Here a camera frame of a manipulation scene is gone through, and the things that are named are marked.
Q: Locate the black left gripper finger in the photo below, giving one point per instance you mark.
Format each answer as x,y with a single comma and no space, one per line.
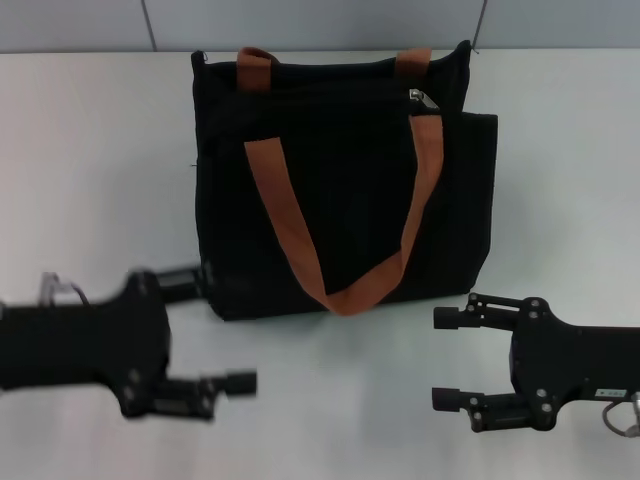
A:
180,282
205,392

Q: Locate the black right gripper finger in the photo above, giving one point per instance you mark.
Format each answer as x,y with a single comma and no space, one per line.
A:
480,315
490,407

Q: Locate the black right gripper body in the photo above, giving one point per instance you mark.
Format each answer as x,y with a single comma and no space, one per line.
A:
575,360

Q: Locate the black fabric food bag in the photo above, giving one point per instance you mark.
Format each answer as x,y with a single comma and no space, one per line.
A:
350,200

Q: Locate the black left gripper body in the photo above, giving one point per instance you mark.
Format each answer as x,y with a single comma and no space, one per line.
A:
85,345

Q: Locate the silver metal zipper pull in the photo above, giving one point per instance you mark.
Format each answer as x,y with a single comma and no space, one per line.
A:
422,101

